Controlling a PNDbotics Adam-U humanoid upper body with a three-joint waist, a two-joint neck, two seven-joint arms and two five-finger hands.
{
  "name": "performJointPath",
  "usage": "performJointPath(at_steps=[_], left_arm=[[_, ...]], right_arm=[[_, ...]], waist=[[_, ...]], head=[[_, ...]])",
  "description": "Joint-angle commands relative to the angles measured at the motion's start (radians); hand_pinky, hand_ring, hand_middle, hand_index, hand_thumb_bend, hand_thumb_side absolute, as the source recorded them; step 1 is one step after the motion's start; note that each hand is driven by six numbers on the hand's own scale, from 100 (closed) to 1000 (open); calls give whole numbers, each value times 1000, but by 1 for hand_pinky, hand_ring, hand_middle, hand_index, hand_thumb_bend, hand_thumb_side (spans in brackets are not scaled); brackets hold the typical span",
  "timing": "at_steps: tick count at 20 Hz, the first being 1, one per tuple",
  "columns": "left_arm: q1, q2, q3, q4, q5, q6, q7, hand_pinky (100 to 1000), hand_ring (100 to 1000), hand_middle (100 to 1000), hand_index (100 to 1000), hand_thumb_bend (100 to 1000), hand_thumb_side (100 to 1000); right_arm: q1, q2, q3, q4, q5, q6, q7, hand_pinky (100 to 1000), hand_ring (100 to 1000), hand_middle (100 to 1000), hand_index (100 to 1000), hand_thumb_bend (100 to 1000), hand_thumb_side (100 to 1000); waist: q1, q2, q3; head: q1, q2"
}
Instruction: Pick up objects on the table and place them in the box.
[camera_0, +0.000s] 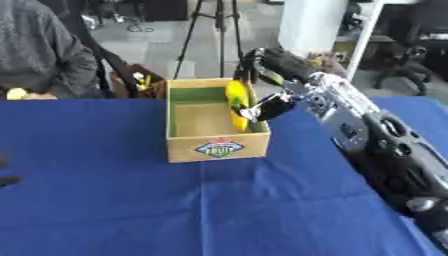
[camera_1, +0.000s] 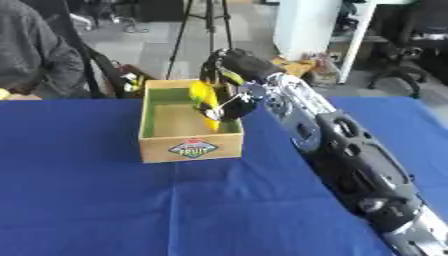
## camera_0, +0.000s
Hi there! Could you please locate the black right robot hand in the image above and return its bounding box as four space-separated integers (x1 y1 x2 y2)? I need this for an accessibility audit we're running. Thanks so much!
234 47 319 122

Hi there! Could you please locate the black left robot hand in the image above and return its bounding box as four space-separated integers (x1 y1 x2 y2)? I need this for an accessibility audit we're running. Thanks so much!
0 153 23 188

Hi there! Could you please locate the yellow toy banana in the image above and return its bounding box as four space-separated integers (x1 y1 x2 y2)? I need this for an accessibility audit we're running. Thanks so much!
224 79 259 133

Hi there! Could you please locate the tan cardboard box green inside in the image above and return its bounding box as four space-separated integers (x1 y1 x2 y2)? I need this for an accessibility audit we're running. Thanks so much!
164 77 273 164

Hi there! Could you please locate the black tripod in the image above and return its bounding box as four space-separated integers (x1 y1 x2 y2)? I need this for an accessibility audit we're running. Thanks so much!
171 0 247 80

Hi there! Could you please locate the small yellow object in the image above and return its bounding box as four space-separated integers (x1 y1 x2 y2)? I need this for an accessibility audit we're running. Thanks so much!
3 87 30 101

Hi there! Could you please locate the person's hand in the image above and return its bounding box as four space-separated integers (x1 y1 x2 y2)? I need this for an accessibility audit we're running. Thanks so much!
22 92 62 101

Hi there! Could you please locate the black office chair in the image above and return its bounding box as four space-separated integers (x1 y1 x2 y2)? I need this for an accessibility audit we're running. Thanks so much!
372 0 448 97

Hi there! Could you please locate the person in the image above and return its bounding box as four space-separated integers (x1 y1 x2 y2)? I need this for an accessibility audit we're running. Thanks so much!
0 0 102 100

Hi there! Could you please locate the brown bag with items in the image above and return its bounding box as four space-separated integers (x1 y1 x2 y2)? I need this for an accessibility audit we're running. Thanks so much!
108 63 172 100

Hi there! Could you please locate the white shelf frame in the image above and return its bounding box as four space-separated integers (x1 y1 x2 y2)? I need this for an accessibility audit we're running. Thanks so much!
334 0 389 82

